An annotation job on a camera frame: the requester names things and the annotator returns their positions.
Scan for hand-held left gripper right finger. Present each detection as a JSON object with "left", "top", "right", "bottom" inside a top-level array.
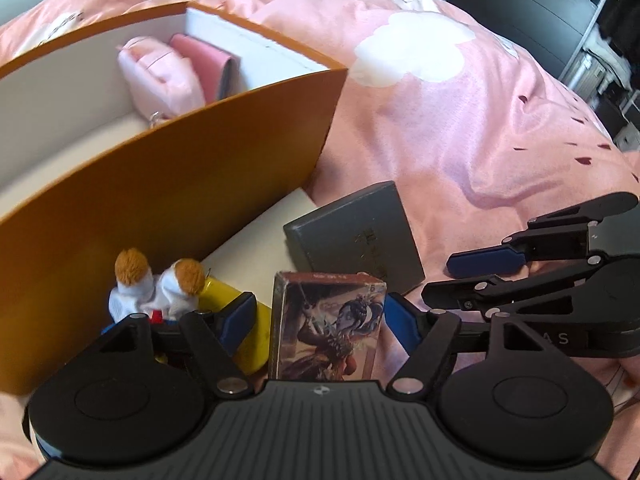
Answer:
[{"left": 384, "top": 292, "right": 567, "bottom": 396}]

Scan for square box with gold print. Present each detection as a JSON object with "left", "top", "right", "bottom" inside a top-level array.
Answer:
[{"left": 283, "top": 180, "right": 426, "bottom": 295}]

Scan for orange cardboard box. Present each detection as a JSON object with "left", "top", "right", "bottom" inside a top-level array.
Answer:
[{"left": 0, "top": 2, "right": 349, "bottom": 396}]

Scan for yellow tape measure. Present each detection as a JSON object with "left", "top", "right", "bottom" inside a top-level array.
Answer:
[{"left": 197, "top": 272, "right": 274, "bottom": 375}]

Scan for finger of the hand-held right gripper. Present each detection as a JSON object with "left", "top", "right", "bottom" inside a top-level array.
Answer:
[
  {"left": 421, "top": 259, "right": 602, "bottom": 322},
  {"left": 446, "top": 192, "right": 640, "bottom": 279}
]

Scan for white and brown plush toy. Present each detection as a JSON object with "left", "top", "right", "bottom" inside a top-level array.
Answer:
[{"left": 102, "top": 247, "right": 206, "bottom": 337}]

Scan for dark shelving unit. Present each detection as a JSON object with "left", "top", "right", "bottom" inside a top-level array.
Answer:
[{"left": 560, "top": 0, "right": 640, "bottom": 152}]

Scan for illustrated card pack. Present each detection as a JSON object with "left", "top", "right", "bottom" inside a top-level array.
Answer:
[{"left": 268, "top": 270, "right": 389, "bottom": 382}]

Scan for black cabinet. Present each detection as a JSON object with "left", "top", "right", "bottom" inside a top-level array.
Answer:
[{"left": 444, "top": 0, "right": 619, "bottom": 82}]

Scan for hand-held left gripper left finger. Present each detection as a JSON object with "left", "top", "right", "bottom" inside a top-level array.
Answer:
[{"left": 98, "top": 292, "right": 259, "bottom": 396}]

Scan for white rectangular box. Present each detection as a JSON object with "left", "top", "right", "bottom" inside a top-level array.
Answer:
[{"left": 200, "top": 187, "right": 322, "bottom": 282}]

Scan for pink printed blanket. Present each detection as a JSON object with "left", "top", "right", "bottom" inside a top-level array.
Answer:
[{"left": 0, "top": 0, "right": 640, "bottom": 480}]

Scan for pink wallet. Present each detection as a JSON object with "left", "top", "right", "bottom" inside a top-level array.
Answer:
[{"left": 168, "top": 33, "right": 240, "bottom": 101}]

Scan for pink pouch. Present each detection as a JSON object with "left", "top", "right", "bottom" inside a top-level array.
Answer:
[{"left": 117, "top": 36, "right": 207, "bottom": 127}]

